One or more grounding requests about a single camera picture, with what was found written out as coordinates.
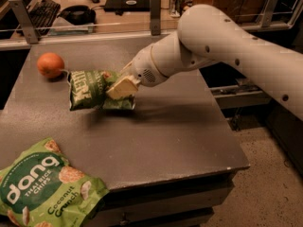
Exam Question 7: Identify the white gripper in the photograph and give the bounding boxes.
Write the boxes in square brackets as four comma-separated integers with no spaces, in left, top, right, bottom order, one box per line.
[106,45,168,99]

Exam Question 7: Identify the green jalapeno chip bag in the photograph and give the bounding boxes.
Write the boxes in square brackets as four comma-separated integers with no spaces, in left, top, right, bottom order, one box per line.
[67,70,134,111]

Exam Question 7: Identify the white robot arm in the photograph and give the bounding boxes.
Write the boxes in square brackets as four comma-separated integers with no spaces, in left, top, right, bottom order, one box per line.
[107,4,303,119]

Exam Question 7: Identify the green rice chip bag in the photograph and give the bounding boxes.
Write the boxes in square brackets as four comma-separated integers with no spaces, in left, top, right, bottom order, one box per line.
[0,137,109,227]

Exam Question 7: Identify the black laptop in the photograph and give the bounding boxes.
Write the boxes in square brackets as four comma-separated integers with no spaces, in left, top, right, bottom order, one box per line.
[104,0,150,11]

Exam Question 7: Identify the orange fruit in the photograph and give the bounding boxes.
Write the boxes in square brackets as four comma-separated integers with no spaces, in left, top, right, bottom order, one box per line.
[37,53,64,79]

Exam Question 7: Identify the black headphones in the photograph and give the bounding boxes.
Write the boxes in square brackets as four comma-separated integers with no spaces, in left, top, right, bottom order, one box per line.
[60,5,96,26]

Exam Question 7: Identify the metal can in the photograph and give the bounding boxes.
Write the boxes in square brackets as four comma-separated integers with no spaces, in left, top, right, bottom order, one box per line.
[169,0,185,17]

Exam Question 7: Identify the black keyboard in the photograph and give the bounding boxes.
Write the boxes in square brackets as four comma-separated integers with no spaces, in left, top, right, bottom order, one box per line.
[21,0,61,36]

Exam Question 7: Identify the glass divider with metal posts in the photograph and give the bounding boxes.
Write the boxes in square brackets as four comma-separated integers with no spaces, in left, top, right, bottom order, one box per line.
[1,0,302,50]

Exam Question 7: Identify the grey cabinet drawers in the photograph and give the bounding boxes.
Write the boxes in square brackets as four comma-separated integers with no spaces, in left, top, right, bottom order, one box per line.
[84,173,234,227]

